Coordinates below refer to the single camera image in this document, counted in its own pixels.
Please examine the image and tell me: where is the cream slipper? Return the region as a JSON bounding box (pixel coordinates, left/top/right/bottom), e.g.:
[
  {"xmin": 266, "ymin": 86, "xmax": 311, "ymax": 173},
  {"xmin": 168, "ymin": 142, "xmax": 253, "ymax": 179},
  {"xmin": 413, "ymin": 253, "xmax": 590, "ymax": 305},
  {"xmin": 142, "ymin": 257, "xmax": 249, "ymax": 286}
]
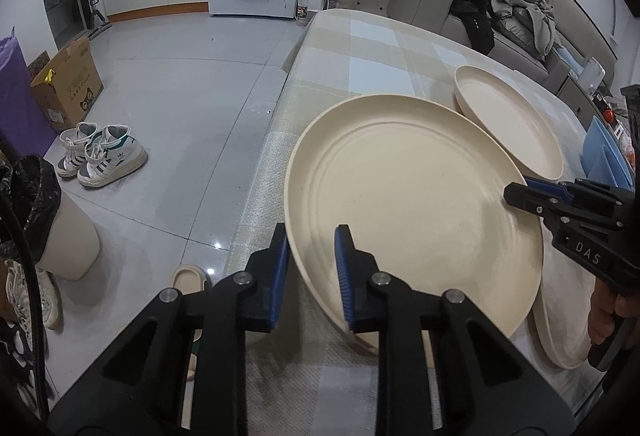
[{"xmin": 170, "ymin": 265, "xmax": 211, "ymax": 297}]

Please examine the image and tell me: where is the grey storage cabinet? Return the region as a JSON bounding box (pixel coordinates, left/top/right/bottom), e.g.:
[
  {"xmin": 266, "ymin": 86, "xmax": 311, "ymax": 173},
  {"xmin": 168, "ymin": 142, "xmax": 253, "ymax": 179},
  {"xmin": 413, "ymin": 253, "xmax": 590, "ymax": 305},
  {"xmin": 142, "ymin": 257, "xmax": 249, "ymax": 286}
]
[{"xmin": 557, "ymin": 76, "xmax": 587, "ymax": 117}]

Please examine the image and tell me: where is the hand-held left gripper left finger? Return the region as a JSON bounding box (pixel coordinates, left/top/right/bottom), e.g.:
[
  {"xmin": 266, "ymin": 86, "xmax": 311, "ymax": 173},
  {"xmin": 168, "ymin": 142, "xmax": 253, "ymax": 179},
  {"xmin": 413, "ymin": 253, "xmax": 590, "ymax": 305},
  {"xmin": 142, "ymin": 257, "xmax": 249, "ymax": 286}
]
[{"xmin": 47, "ymin": 222, "xmax": 292, "ymax": 436}]

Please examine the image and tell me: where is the large blue bowl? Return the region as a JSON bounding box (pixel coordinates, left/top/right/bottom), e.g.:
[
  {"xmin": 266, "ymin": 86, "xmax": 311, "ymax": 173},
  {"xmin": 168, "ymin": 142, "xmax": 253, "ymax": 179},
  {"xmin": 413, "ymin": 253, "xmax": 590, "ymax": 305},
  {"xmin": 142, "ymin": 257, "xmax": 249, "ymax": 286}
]
[{"xmin": 582, "ymin": 116, "xmax": 635, "ymax": 191}]

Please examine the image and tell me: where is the cream trash bin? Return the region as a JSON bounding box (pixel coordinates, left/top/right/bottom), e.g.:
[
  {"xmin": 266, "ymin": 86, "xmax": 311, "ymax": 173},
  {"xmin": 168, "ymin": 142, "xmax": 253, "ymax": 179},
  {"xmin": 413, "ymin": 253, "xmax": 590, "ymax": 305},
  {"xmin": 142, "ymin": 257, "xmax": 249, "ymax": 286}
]
[{"xmin": 40, "ymin": 188, "xmax": 101, "ymax": 281}]

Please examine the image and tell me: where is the white bin with black bag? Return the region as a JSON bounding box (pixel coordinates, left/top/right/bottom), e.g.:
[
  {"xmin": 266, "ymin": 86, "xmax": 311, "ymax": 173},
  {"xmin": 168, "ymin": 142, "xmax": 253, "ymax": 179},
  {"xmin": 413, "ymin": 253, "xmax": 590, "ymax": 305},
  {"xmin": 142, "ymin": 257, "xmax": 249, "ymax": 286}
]
[{"xmin": 0, "ymin": 155, "xmax": 62, "ymax": 262}]

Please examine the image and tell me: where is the white green sneaker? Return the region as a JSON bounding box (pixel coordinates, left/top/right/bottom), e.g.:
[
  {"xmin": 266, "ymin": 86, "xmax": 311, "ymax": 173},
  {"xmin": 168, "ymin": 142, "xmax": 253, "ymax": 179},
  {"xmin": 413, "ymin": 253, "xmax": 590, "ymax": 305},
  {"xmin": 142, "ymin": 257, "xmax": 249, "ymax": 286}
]
[
  {"xmin": 77, "ymin": 132, "xmax": 149, "ymax": 188},
  {"xmin": 56, "ymin": 122, "xmax": 132, "ymax": 178}
]

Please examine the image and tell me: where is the person's right hand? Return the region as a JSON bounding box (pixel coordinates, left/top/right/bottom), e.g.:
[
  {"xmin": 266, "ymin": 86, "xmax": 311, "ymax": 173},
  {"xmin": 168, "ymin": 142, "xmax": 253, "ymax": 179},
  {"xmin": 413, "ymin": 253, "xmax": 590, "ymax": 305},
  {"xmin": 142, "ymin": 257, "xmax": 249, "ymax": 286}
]
[{"xmin": 587, "ymin": 286, "xmax": 640, "ymax": 347}]

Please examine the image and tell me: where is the grey jacket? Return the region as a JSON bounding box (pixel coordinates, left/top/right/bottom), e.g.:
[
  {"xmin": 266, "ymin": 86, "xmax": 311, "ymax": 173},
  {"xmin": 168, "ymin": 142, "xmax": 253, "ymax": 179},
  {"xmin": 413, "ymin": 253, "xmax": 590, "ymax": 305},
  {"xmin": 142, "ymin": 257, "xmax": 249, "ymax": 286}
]
[{"xmin": 491, "ymin": 0, "xmax": 557, "ymax": 62}]

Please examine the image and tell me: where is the purple bag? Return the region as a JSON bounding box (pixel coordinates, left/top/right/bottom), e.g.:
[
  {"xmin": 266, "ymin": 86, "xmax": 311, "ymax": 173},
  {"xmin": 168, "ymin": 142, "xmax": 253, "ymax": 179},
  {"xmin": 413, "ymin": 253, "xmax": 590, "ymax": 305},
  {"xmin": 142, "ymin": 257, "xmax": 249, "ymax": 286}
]
[{"xmin": 0, "ymin": 36, "xmax": 56, "ymax": 157}]

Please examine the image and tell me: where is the cardboard box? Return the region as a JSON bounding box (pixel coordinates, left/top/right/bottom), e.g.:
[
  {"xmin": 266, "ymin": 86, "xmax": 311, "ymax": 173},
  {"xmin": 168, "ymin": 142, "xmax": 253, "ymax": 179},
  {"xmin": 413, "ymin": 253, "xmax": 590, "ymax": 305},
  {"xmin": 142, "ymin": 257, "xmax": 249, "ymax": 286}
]
[{"xmin": 29, "ymin": 38, "xmax": 104, "ymax": 132}]

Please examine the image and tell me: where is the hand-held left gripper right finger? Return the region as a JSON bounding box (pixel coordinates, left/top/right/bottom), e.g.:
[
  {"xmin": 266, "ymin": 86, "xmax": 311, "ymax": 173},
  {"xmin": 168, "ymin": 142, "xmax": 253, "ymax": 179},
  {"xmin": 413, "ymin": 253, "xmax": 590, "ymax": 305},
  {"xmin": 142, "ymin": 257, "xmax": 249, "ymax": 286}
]
[{"xmin": 334, "ymin": 224, "xmax": 576, "ymax": 436}]

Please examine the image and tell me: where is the light blue pillow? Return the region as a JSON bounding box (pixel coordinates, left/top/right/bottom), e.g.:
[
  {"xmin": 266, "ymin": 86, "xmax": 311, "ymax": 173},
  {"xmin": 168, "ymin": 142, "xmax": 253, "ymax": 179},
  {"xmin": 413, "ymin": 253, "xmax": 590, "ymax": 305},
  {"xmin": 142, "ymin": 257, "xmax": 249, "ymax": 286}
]
[{"xmin": 555, "ymin": 43, "xmax": 586, "ymax": 77}]

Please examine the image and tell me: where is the large cream plate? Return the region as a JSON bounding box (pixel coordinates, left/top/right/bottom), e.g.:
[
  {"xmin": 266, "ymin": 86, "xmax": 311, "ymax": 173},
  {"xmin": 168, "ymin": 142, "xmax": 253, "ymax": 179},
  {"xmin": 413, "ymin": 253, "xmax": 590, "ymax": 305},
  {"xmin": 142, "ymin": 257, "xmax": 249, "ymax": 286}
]
[{"xmin": 283, "ymin": 93, "xmax": 545, "ymax": 349}]

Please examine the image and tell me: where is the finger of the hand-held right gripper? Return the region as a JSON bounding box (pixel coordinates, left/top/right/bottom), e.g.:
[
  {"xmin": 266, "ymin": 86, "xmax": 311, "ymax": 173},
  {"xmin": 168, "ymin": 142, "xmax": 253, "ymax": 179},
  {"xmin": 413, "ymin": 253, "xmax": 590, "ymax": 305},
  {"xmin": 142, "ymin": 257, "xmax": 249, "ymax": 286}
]
[
  {"xmin": 524, "ymin": 176, "xmax": 631, "ymax": 207},
  {"xmin": 504, "ymin": 182, "xmax": 621, "ymax": 229}
]

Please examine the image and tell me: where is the black jacket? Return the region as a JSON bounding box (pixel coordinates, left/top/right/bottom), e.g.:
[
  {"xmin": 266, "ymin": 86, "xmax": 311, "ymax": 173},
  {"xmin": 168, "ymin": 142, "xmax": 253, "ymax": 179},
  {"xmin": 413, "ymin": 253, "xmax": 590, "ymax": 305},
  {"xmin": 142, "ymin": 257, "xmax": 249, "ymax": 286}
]
[{"xmin": 444, "ymin": 0, "xmax": 496, "ymax": 54}]

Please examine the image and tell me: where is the white shoe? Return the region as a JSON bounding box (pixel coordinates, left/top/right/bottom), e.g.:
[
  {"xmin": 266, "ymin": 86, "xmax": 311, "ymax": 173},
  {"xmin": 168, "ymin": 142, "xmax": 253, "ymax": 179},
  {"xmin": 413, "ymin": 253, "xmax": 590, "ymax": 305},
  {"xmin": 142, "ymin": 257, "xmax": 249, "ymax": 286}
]
[{"xmin": 5, "ymin": 260, "xmax": 62, "ymax": 331}]

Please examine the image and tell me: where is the grey sofa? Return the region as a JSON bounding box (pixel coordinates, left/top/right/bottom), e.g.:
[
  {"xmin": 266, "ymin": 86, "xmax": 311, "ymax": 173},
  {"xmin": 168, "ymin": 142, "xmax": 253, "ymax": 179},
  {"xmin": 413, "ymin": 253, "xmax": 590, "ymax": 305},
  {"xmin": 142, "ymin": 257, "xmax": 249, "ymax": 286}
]
[{"xmin": 395, "ymin": 0, "xmax": 621, "ymax": 117}]

